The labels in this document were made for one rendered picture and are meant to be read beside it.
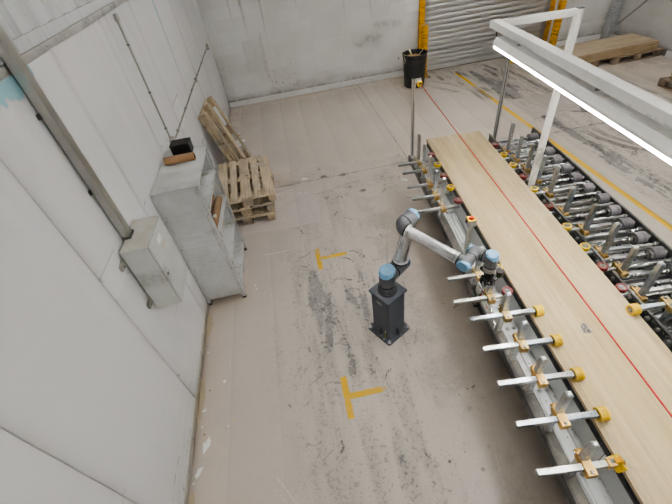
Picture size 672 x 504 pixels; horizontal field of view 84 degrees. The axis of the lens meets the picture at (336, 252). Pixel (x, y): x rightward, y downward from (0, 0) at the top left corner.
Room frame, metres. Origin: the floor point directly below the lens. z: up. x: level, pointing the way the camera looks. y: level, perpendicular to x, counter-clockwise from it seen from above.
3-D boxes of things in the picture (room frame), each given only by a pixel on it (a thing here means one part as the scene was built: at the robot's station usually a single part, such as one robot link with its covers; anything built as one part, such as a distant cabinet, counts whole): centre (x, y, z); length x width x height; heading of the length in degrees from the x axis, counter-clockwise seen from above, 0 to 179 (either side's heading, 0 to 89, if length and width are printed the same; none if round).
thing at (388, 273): (2.26, -0.42, 0.79); 0.17 x 0.15 x 0.18; 130
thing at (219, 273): (3.44, 1.39, 0.78); 0.90 x 0.45 x 1.55; 4
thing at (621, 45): (8.51, -6.47, 0.23); 2.41 x 0.77 x 0.17; 95
